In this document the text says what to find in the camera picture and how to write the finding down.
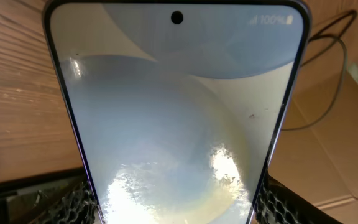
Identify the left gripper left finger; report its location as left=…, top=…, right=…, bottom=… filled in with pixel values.
left=32, top=181, right=98, bottom=224

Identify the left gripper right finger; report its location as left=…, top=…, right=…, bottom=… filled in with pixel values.
left=255, top=175, right=341, bottom=224

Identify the blue Galaxy smartphone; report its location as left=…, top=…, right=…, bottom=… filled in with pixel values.
left=42, top=1, right=311, bottom=223

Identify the black USB charging cable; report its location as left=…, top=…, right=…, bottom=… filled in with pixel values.
left=280, top=9, right=358, bottom=132

